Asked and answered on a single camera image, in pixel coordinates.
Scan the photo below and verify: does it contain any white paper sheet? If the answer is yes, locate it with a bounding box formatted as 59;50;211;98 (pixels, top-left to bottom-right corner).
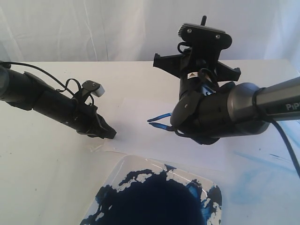
106;98;226;171

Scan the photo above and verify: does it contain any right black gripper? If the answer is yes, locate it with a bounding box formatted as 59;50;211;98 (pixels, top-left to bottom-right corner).
153;45;241;99

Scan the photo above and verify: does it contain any white backdrop curtain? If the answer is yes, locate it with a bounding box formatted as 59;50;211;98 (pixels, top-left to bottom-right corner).
0;0;300;67

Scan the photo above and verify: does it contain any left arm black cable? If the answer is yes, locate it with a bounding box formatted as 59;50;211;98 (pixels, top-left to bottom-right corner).
0;60;94;106

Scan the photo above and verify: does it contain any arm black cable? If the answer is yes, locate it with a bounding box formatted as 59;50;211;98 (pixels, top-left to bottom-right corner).
173;67;300;167
0;60;94;106

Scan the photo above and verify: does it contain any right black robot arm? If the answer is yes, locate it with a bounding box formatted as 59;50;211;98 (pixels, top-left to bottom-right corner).
149;47;300;145

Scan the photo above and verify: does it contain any white square paint plate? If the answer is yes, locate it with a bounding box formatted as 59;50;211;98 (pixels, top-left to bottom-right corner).
81;155;222;225

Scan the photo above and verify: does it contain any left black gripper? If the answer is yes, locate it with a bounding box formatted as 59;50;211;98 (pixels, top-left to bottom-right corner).
60;98;117;139

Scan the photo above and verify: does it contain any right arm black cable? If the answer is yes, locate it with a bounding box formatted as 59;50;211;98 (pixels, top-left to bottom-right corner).
173;67;300;167

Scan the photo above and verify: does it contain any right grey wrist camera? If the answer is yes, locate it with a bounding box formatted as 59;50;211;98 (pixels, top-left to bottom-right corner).
178;23;233;51

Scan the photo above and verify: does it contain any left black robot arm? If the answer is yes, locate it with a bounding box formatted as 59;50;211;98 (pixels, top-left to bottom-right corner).
0;66;117;139

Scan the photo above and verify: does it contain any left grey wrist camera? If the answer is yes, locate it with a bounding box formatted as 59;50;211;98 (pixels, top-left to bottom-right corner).
82;80;105;98

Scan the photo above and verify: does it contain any black paintbrush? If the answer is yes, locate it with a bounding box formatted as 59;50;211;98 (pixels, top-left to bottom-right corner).
201;15;207;26

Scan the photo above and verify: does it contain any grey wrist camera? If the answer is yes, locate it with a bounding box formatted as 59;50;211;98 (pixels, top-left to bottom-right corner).
82;80;105;98
178;23;233;51

